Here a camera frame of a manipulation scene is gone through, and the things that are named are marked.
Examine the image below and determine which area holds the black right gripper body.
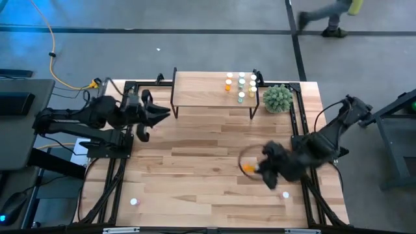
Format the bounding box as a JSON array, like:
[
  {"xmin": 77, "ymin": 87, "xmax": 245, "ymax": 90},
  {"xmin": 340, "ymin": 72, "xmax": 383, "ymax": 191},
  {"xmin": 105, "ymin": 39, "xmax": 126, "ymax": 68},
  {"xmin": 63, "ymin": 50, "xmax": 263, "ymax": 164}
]
[{"xmin": 259, "ymin": 140, "xmax": 293, "ymax": 191}]

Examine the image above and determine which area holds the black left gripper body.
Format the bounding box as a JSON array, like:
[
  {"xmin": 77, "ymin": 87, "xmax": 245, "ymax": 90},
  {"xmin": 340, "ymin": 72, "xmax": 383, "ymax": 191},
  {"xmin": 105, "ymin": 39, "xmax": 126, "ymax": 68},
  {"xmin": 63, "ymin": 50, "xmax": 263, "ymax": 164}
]
[{"xmin": 125, "ymin": 90, "xmax": 153, "ymax": 142}]

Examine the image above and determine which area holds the artificial green potted plant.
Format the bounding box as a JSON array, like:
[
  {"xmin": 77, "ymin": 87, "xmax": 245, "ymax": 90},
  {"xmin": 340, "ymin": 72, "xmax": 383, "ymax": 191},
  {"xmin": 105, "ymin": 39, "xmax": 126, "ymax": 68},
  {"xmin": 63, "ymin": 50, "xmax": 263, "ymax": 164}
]
[{"xmin": 261, "ymin": 83, "xmax": 295, "ymax": 114}]

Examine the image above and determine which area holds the black desk leg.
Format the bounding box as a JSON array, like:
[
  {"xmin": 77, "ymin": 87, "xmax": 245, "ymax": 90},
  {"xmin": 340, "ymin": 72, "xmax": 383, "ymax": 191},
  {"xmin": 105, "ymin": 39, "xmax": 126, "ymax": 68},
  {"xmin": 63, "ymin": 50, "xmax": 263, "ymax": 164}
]
[{"xmin": 28, "ymin": 148, "xmax": 87, "ymax": 180}]

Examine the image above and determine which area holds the grey desk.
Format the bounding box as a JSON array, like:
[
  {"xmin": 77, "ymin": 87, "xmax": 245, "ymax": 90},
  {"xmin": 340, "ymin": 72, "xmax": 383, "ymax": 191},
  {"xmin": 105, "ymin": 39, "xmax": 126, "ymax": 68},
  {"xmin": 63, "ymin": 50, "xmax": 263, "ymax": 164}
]
[{"xmin": 0, "ymin": 79, "xmax": 56, "ymax": 172}]

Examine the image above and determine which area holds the black metal stand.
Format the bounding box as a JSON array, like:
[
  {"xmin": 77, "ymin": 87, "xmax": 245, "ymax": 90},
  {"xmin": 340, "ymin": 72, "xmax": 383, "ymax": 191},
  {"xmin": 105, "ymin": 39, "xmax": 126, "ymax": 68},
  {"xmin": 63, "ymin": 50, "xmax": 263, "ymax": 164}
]
[{"xmin": 357, "ymin": 88, "xmax": 416, "ymax": 191}]

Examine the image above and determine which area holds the black rectangular device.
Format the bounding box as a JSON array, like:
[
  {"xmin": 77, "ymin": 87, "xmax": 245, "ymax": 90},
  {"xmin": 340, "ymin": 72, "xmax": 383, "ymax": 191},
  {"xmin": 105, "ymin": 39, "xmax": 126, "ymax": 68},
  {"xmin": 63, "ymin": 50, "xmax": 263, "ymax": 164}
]
[{"xmin": 0, "ymin": 92, "xmax": 36, "ymax": 117}]

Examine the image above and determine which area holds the black flat bar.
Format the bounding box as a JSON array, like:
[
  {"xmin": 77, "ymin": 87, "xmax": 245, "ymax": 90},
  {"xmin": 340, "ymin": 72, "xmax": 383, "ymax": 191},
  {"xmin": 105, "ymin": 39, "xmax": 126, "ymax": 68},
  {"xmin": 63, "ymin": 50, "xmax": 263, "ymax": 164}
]
[{"xmin": 0, "ymin": 68, "xmax": 34, "ymax": 79}]

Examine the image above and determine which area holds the black computer mouse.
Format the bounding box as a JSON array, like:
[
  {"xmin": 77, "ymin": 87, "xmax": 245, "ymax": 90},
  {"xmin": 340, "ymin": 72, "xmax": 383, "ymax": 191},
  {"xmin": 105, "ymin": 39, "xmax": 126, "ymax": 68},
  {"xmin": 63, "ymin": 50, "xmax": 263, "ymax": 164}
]
[{"xmin": 0, "ymin": 191, "xmax": 29, "ymax": 228}]

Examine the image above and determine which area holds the person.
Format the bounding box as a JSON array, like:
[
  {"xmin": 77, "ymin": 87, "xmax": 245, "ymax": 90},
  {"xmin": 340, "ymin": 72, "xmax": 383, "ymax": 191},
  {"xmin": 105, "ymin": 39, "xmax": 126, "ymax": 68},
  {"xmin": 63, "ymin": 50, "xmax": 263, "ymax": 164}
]
[{"xmin": 297, "ymin": 0, "xmax": 365, "ymax": 39}]

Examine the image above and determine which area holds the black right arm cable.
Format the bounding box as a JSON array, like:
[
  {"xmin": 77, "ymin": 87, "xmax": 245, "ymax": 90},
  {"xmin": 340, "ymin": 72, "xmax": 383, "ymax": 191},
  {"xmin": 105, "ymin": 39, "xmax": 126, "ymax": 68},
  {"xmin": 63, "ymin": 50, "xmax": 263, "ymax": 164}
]
[{"xmin": 238, "ymin": 144, "xmax": 266, "ymax": 181}]

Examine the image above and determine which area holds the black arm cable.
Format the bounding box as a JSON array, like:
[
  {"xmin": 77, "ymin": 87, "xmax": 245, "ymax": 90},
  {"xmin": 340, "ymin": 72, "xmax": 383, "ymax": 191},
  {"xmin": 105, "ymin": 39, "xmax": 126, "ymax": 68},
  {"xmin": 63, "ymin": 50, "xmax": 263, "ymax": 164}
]
[
  {"xmin": 40, "ymin": 133, "xmax": 90, "ymax": 153},
  {"xmin": 238, "ymin": 144, "xmax": 266, "ymax": 181}
]

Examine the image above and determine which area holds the black metal table frame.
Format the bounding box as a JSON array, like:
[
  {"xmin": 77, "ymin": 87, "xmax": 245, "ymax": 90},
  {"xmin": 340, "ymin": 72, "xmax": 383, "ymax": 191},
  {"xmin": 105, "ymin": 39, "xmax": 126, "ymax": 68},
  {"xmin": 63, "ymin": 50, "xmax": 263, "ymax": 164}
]
[{"xmin": 73, "ymin": 79, "xmax": 350, "ymax": 228}]

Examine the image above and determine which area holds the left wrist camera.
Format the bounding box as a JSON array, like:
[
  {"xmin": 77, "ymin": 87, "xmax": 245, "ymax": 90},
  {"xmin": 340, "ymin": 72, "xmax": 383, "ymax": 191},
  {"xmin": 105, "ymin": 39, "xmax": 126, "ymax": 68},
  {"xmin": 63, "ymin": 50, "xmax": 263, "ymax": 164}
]
[{"xmin": 125, "ymin": 94, "xmax": 140, "ymax": 110}]

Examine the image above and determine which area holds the wooden shelf black metal frame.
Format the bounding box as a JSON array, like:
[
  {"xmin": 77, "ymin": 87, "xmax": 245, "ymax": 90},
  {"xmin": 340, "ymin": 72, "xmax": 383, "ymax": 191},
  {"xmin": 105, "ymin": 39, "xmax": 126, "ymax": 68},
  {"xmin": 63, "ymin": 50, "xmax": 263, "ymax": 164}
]
[{"xmin": 170, "ymin": 66, "xmax": 261, "ymax": 120}]

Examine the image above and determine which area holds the silver metal bracket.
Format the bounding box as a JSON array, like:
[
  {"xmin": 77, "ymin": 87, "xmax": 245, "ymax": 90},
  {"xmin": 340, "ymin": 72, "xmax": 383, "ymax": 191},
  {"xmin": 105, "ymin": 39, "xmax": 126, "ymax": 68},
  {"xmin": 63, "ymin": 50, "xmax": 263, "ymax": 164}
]
[
  {"xmin": 284, "ymin": 228, "xmax": 322, "ymax": 234},
  {"xmin": 102, "ymin": 227, "xmax": 140, "ymax": 234}
]

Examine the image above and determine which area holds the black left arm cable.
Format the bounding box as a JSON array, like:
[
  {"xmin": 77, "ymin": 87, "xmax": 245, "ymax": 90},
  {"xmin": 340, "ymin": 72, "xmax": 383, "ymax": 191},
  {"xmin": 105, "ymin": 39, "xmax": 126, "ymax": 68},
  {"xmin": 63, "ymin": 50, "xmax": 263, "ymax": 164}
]
[{"xmin": 40, "ymin": 133, "xmax": 90, "ymax": 153}]

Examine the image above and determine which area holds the yellow extension cable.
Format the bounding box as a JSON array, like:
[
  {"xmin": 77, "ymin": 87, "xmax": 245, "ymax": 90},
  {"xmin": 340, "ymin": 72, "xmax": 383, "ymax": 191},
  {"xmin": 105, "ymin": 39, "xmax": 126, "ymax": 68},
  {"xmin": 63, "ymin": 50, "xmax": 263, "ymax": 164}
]
[{"xmin": 31, "ymin": 0, "xmax": 98, "ymax": 91}]

